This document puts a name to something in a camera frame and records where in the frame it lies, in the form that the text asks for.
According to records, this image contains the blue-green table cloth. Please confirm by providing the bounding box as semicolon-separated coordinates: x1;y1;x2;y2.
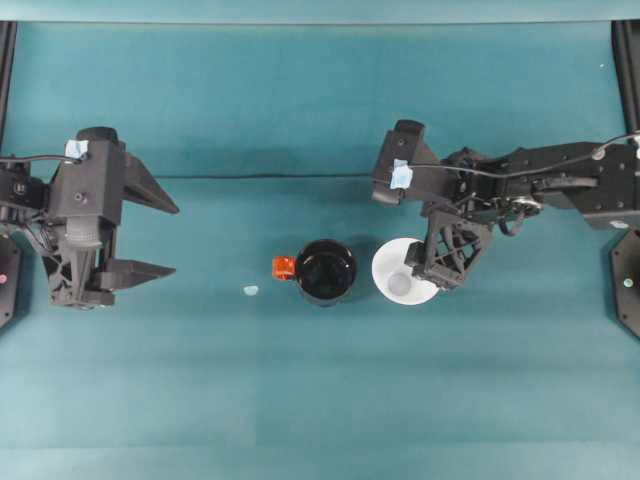
0;19;640;480

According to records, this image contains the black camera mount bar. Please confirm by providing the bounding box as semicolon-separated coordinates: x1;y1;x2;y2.
48;139;127;227
371;130;454;207

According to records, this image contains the black frame post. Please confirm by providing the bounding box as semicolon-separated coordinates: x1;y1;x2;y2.
610;20;640;136
0;20;19;146

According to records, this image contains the thin black camera wire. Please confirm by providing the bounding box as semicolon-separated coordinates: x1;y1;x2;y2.
0;152;84;166
404;130;640;177

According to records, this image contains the black cup holder red handle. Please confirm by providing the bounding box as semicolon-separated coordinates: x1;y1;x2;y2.
271;238;360;309

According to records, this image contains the wrist camera cylinder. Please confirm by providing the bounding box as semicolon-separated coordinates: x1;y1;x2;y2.
392;118;427;136
76;126;120;145

